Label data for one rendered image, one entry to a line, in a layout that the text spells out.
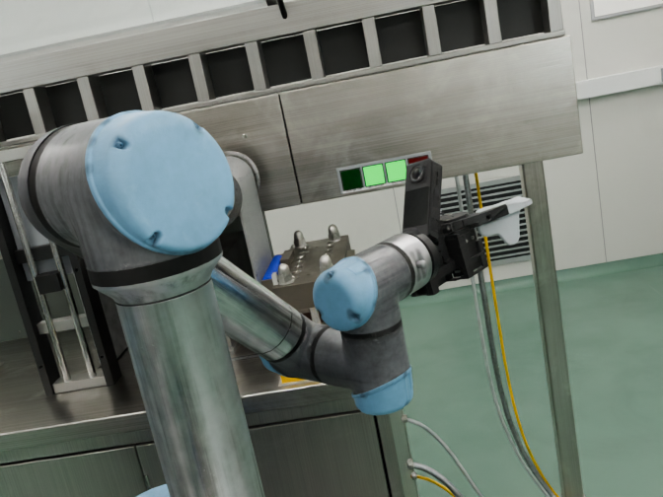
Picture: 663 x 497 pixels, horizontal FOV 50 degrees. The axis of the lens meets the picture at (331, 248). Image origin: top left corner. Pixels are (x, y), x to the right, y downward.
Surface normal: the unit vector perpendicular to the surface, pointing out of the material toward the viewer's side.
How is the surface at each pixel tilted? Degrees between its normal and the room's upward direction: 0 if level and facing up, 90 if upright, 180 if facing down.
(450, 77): 90
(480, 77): 90
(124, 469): 90
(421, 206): 57
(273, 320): 93
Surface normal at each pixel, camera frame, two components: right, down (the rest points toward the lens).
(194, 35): -0.06, 0.25
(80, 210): -0.65, 0.30
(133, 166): 0.70, -0.11
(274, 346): 0.28, 0.62
